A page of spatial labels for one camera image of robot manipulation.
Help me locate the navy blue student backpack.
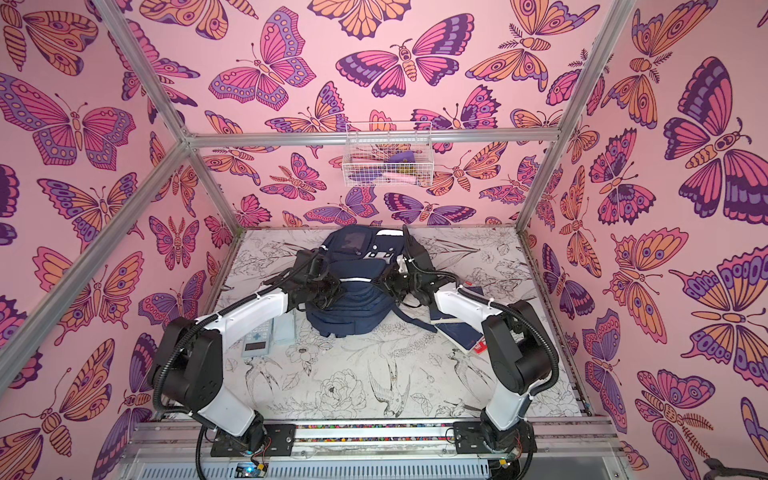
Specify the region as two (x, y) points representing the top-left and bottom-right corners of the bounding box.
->
(306, 225), (437, 338)

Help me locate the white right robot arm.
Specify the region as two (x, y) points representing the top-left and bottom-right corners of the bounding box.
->
(377, 258), (559, 452)

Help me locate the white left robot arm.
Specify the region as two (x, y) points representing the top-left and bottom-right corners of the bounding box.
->
(147, 247), (341, 450)

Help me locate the white rectangular eraser case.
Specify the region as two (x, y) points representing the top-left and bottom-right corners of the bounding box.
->
(271, 312), (297, 346)

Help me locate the grey pocket calculator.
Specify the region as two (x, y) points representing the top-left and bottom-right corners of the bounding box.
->
(242, 319), (273, 358)

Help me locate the red booklet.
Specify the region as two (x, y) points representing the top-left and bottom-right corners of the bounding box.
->
(472, 338), (487, 355)

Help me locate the green controller board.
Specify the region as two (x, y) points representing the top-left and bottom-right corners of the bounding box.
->
(234, 462), (267, 479)

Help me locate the white wire wall basket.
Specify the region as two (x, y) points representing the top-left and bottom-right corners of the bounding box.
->
(340, 121), (435, 188)

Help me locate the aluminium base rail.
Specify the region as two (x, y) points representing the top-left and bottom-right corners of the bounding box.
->
(115, 417), (633, 479)

